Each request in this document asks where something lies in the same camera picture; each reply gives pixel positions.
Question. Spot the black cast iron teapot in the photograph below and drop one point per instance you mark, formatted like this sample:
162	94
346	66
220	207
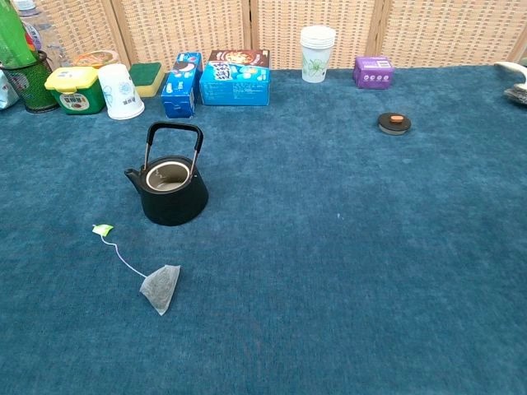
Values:
173	205

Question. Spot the black round disc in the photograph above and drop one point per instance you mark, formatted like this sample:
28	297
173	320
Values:
393	125

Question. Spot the blue carpet table cover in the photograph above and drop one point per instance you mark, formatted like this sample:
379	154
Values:
329	247

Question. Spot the large blue cookie box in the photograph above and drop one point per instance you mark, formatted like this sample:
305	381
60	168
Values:
234	86

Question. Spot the narrow blue Oreo box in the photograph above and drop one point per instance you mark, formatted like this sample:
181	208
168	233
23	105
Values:
179	90

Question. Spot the small purple box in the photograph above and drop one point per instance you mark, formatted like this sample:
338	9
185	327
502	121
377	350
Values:
372	74

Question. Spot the green and yellow sponge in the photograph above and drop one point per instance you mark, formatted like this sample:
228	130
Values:
146	76

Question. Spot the upside-down white paper cup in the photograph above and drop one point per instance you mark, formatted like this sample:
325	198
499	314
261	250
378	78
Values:
121	94

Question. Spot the woven rattan folding screen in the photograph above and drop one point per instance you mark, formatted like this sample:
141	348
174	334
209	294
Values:
185	29

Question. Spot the green tub with yellow lid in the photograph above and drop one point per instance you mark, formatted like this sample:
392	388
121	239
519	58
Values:
76	92

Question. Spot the orange sealed food cup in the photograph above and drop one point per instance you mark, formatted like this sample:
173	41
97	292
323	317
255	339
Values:
96	59

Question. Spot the dark mesh pen holder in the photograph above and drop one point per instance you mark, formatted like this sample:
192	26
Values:
33	88

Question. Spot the clear plastic water bottle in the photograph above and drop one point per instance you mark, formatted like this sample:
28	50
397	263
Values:
43	37

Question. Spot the steel wool scrubber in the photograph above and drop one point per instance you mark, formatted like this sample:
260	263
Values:
518	94

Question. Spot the white wet wipes pack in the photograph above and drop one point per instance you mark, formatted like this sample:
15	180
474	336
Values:
6	92

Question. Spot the white plastic spoon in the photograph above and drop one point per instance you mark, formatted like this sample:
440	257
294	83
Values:
512	69

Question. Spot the green cylindrical can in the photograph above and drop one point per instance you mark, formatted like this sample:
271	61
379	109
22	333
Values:
12	37

